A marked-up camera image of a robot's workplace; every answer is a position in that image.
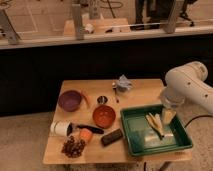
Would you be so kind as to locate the white cup on side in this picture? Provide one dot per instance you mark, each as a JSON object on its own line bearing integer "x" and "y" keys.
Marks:
{"x": 61, "y": 128}

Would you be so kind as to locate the metal railing post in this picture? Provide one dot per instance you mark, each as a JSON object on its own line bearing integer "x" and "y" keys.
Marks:
{"x": 77, "y": 19}
{"x": 8, "y": 29}
{"x": 170, "y": 25}

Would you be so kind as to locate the metal railing post right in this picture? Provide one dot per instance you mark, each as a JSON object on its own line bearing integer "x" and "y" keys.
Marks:
{"x": 170, "y": 25}

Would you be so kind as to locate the wooden table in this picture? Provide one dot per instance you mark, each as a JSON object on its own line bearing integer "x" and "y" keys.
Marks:
{"x": 101, "y": 92}

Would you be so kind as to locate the orange apple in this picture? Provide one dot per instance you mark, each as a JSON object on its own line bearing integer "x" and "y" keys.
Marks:
{"x": 86, "y": 135}

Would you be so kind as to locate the metal railing post middle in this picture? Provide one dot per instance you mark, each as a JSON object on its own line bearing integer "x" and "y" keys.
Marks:
{"x": 77, "y": 19}

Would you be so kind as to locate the yellow banana in tray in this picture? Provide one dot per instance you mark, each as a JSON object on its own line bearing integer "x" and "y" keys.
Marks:
{"x": 155, "y": 122}

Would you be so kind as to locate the metal spoon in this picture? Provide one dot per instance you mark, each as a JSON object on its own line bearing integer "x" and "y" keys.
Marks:
{"x": 115, "y": 90}

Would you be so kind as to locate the purple bowl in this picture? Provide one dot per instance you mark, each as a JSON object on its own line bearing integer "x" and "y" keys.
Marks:
{"x": 70, "y": 100}

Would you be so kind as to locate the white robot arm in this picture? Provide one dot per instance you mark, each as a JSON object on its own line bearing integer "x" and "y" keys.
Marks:
{"x": 187, "y": 82}

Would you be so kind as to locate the bunch of brown grapes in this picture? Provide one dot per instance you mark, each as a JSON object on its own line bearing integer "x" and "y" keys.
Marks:
{"x": 73, "y": 148}

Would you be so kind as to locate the dark brown rectangular block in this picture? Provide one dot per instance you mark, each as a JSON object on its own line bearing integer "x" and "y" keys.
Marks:
{"x": 111, "y": 137}

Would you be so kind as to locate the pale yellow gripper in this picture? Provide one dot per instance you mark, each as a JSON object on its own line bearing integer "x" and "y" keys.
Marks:
{"x": 168, "y": 115}

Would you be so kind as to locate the orange red bowl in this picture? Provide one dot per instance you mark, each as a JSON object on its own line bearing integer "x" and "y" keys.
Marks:
{"x": 104, "y": 116}

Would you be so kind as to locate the metal railing post left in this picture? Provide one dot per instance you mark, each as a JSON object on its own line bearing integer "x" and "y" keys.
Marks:
{"x": 8, "y": 29}

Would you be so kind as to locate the small metal cup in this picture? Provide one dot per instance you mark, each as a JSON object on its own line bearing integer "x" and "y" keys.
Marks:
{"x": 101, "y": 100}

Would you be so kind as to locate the green plastic tray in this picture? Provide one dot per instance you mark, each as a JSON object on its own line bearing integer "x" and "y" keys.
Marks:
{"x": 143, "y": 140}

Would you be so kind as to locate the crumpled blue grey cloth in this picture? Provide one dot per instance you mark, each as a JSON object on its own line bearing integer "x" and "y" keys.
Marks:
{"x": 123, "y": 84}

